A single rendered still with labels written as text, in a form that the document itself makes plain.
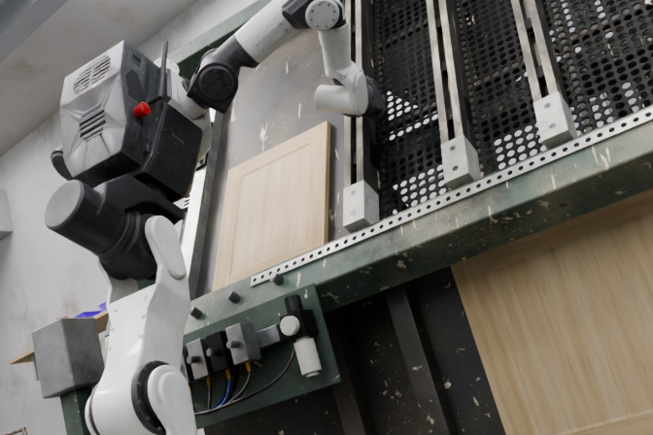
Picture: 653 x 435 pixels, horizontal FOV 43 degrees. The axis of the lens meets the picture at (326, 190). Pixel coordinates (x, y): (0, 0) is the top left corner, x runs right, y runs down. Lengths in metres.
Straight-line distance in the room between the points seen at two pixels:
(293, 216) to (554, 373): 0.78
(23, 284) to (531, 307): 7.07
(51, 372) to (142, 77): 0.80
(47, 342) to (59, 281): 5.89
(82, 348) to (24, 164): 6.54
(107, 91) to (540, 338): 1.14
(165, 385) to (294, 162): 0.95
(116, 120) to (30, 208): 6.77
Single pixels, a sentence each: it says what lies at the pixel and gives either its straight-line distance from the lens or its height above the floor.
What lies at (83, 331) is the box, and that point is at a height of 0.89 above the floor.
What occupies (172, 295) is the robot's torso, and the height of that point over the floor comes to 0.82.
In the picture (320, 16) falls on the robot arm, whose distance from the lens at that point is 1.89.
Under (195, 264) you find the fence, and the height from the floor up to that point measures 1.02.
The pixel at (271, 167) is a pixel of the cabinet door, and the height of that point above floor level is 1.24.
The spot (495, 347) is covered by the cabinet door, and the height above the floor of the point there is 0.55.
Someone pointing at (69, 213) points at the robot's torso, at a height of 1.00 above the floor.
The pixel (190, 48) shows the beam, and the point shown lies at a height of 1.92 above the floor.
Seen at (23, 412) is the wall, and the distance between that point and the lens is 8.76.
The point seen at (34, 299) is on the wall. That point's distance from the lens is 8.52.
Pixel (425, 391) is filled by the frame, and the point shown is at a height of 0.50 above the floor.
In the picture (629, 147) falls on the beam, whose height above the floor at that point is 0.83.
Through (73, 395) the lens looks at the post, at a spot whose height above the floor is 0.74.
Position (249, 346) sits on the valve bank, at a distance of 1.99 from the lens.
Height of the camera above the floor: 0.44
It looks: 16 degrees up
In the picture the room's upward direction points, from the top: 16 degrees counter-clockwise
